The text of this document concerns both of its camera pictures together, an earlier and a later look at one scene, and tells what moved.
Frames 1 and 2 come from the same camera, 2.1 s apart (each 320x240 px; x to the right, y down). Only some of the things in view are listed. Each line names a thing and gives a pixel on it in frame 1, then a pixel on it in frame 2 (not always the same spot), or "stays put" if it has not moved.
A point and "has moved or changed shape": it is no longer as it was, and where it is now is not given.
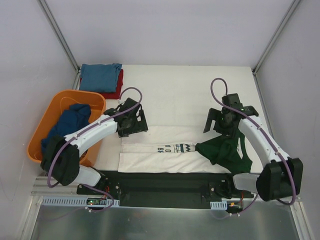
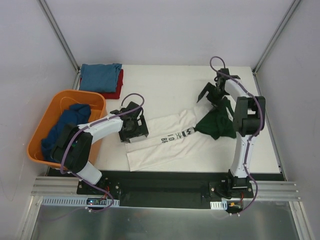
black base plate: x=164 y=189 stays put
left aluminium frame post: x=76 y=83 stays put
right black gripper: x=217 y=124 to x=213 y=93
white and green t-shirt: x=184 y=149 has moved or changed shape
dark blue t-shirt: x=76 y=117 stays put
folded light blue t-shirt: x=99 y=78 stays put
